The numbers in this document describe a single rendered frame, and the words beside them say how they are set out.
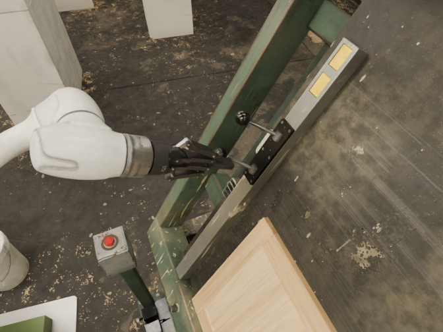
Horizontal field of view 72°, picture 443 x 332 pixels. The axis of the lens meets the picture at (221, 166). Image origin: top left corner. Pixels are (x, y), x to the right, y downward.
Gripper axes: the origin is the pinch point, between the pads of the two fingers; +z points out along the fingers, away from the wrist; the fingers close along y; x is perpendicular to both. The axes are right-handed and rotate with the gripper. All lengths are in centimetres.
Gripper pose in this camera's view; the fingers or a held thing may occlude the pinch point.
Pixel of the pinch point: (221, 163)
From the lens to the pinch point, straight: 78.1
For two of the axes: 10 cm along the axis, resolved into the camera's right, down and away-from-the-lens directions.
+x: -4.0, -7.1, 5.9
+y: 4.6, -7.1, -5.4
